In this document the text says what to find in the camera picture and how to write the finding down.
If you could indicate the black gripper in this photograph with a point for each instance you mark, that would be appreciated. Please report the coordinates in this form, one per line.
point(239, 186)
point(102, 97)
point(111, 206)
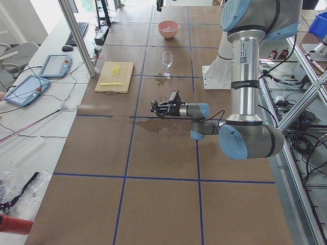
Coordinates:
point(174, 109)

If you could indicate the metal jigger cup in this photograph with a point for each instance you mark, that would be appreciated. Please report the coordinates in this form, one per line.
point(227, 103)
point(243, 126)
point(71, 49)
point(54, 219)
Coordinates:
point(153, 103)

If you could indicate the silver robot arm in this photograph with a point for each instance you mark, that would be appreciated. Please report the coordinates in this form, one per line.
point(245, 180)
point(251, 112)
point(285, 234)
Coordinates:
point(242, 135)

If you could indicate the clear wine glass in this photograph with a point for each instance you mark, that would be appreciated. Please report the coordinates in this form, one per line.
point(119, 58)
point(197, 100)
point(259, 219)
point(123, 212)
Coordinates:
point(167, 60)

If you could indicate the pink bowl of ice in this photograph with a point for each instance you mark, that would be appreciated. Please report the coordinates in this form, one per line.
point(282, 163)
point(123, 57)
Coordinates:
point(168, 29)

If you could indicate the bamboo cutting board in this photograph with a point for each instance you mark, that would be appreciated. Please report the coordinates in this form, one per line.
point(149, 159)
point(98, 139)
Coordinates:
point(106, 77)

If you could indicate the yellow lemon slice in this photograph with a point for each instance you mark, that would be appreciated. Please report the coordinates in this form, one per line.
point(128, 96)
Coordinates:
point(115, 71)

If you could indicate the yellow plastic knife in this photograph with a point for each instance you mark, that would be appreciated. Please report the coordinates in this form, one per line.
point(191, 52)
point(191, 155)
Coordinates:
point(112, 84)

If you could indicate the black computer mouse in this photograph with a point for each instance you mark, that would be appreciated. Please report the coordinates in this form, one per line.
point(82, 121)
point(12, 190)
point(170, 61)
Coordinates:
point(67, 48)

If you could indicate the blue teach pendant far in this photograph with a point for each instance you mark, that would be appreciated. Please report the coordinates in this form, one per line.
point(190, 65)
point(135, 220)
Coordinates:
point(55, 66)

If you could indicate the blue teach pendant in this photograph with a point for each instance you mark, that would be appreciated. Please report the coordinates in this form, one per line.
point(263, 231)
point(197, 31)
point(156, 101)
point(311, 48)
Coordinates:
point(27, 91)
point(55, 66)

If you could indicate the blue teach pendant near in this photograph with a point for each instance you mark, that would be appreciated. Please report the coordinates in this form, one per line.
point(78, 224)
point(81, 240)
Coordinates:
point(27, 91)

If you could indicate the crumpled clear plastic bag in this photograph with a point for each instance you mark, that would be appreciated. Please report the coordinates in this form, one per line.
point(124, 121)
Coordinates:
point(28, 187)

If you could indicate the red fire extinguisher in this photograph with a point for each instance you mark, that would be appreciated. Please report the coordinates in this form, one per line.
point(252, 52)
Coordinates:
point(14, 225)

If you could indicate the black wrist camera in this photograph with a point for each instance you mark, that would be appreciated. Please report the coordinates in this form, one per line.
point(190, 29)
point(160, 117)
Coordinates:
point(175, 99)

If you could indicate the aluminium frame post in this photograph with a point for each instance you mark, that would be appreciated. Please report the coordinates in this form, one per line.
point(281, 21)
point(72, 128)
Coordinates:
point(71, 21)

